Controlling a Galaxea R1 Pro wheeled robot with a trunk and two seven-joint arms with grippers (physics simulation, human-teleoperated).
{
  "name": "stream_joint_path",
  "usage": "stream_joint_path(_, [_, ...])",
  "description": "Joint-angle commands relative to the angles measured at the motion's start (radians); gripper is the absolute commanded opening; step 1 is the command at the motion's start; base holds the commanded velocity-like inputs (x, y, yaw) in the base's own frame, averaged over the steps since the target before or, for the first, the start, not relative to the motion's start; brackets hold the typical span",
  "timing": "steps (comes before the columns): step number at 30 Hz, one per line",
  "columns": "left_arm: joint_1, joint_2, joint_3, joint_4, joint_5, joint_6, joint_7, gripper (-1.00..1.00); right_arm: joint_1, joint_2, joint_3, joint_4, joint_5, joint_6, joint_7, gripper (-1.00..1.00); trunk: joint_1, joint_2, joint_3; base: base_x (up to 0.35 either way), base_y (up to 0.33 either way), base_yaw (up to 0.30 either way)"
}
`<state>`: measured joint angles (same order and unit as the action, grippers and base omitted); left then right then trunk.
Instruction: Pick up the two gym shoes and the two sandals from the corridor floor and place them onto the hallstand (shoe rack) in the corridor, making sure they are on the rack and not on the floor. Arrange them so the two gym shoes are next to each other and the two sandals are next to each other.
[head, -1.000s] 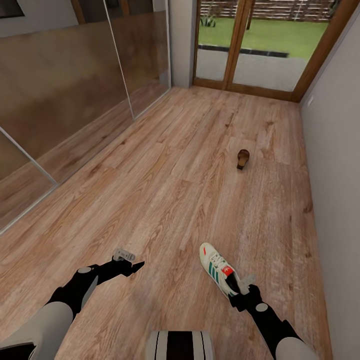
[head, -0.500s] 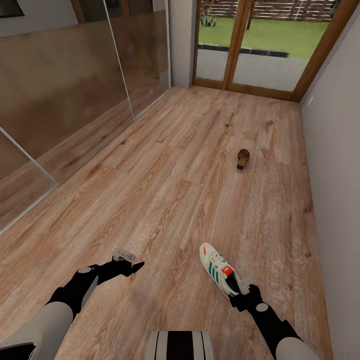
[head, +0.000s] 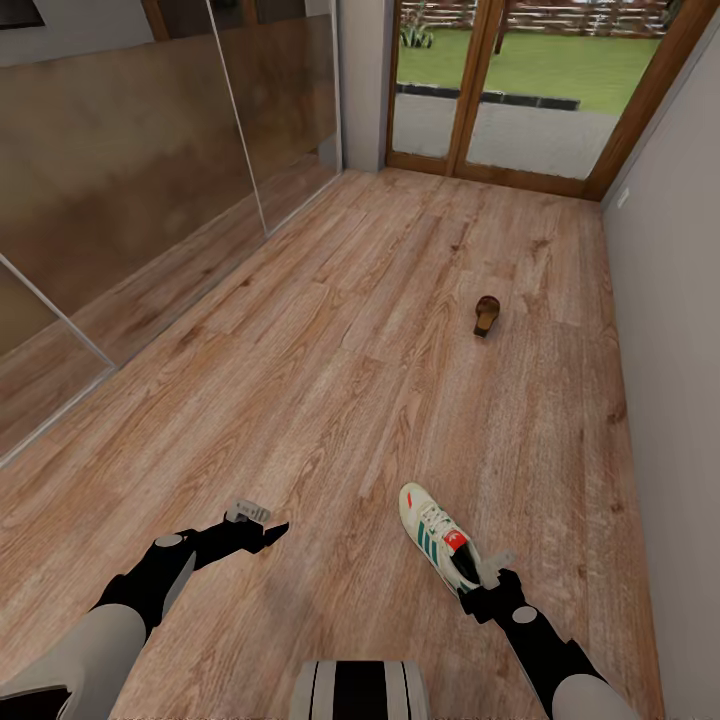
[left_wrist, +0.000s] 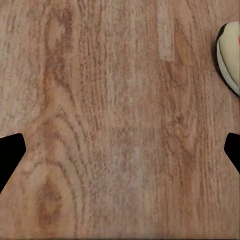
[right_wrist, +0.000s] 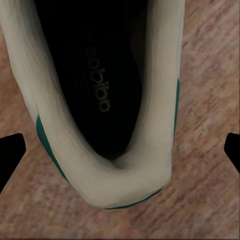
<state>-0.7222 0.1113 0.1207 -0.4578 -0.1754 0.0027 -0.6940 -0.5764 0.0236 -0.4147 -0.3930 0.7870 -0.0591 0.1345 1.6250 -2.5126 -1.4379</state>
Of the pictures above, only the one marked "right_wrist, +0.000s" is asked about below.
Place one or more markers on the gym shoe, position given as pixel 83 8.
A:
pixel 100 79

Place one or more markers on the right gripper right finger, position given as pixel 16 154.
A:
pixel 232 149

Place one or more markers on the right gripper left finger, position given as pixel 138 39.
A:
pixel 12 149

